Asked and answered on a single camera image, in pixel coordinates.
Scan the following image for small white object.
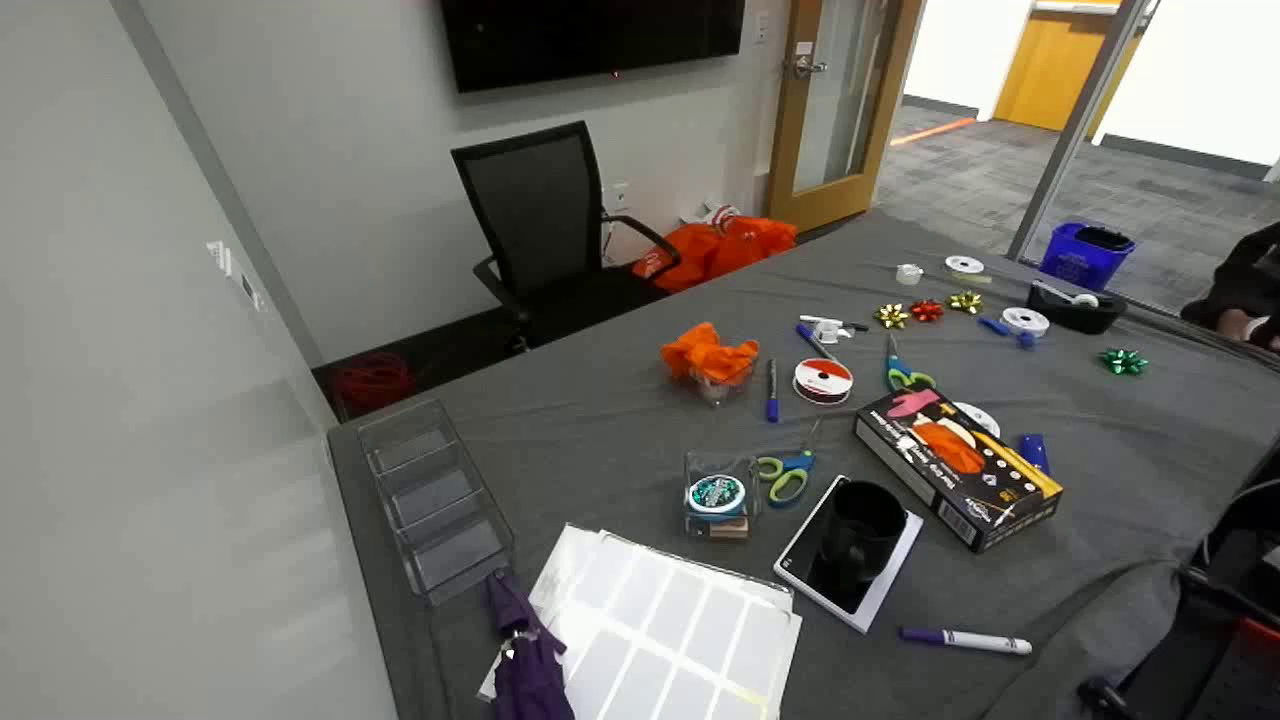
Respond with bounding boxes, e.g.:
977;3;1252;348
804;311;855;348

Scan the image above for clear plastic container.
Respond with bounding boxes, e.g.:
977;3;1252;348
358;403;464;481
374;458;488;538
395;514;510;607

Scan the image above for grey tablecloth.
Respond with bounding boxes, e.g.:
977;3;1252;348
325;206;1280;720

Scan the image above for orange cloth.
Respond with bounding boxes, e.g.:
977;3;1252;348
632;214;798;296

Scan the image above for red ribbon spool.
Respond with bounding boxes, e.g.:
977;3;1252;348
789;351;855;410

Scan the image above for green blue scissors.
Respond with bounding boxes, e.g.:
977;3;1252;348
875;331;938;400
752;415;824;514

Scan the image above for black mesh office chair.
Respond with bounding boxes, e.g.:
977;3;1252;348
448;116;688;351

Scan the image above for white label sheets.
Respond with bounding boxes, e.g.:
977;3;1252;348
524;520;808;720

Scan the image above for wooden door with glass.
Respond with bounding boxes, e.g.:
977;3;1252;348
765;0;927;235

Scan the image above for white tablet device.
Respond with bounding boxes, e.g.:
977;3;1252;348
771;472;927;637

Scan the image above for purple folded cloth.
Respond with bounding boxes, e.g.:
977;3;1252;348
475;570;581;720

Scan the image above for black glove box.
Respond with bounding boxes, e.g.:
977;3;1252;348
851;389;1068;558

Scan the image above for white label roll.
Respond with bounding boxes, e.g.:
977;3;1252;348
952;397;1008;442

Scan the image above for purple white marker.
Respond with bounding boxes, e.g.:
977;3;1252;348
896;626;1035;662

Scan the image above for black tape dispenser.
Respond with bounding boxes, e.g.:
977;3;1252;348
1024;277;1126;336

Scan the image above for blue bin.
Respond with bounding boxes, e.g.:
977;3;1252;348
1035;215;1134;292

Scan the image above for green gift bow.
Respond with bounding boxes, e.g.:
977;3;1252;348
1097;343;1152;381

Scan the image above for yellow wooden door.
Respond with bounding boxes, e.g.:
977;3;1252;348
991;3;1134;135

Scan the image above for person in dark clothes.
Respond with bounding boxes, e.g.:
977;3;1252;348
1175;215;1280;355

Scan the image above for black red equipment stand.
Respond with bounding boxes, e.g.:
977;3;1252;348
1075;458;1280;720

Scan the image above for black wall television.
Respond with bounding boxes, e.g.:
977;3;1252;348
434;0;748;96

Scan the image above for white wall thermostat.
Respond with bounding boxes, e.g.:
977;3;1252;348
205;235;264;316

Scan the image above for grey metal frame post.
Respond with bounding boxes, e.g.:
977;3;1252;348
1002;0;1162;264

